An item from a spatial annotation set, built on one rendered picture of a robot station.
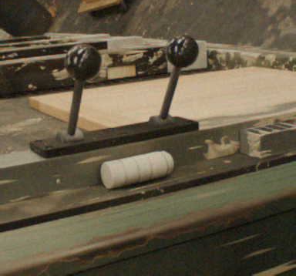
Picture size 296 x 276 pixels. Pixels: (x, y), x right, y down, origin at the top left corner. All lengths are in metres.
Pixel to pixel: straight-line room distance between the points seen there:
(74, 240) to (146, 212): 0.07
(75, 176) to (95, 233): 0.25
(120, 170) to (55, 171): 0.07
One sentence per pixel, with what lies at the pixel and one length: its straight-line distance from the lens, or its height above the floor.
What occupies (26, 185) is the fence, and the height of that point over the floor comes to 1.47.
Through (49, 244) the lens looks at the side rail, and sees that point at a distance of 0.39.
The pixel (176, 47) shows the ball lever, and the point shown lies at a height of 1.42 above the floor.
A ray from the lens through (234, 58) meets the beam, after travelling 1.50.
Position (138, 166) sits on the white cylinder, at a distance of 0.64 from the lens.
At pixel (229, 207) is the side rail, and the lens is 0.44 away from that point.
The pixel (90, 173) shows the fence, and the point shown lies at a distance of 0.66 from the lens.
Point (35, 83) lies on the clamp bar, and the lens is 1.36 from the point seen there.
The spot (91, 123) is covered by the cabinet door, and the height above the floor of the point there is 1.33.
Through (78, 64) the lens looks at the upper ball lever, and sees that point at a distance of 0.58.
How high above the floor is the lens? 1.73
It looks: 26 degrees down
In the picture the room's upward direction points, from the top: 54 degrees counter-clockwise
